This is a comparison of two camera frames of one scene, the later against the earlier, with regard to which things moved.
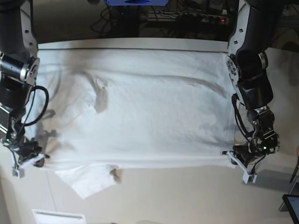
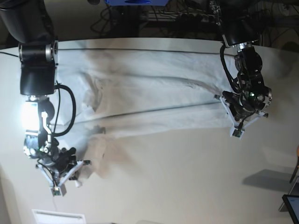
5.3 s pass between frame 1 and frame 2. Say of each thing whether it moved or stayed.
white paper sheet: stayed
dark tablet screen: stayed
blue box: stayed
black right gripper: moved
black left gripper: moved
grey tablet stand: stayed
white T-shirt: moved
